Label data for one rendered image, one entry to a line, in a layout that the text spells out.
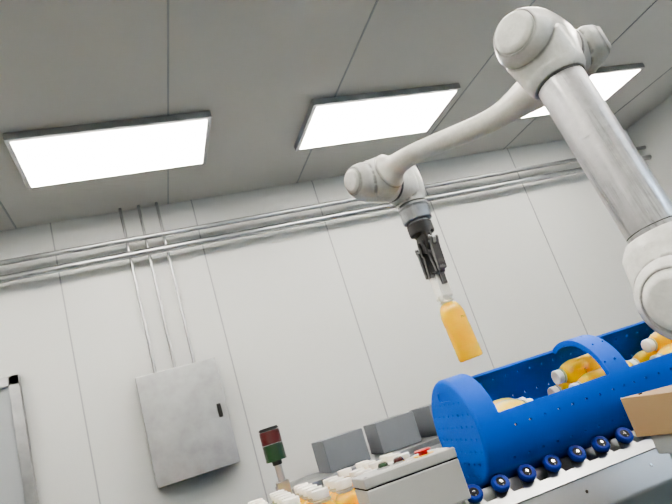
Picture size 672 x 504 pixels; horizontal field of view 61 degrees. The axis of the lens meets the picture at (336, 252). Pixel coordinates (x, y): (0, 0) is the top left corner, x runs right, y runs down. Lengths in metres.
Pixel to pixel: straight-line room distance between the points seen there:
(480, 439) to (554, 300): 4.75
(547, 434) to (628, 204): 0.65
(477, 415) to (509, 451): 0.12
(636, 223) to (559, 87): 0.32
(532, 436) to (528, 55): 0.89
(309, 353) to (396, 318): 0.88
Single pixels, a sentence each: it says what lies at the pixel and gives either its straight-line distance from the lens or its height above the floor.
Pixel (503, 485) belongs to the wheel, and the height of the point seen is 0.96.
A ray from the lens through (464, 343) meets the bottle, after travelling 1.62.
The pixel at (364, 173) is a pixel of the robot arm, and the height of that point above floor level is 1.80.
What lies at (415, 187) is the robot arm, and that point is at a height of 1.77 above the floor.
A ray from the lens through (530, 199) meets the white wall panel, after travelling 6.49.
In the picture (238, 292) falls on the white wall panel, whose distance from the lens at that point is 5.00.
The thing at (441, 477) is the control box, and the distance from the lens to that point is 1.22.
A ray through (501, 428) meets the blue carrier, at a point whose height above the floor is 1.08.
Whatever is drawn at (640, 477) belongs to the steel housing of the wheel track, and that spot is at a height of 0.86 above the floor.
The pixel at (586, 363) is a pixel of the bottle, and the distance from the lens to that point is 1.78.
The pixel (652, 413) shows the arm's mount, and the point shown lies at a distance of 1.35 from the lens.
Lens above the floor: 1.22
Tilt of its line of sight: 16 degrees up
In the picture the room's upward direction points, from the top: 18 degrees counter-clockwise
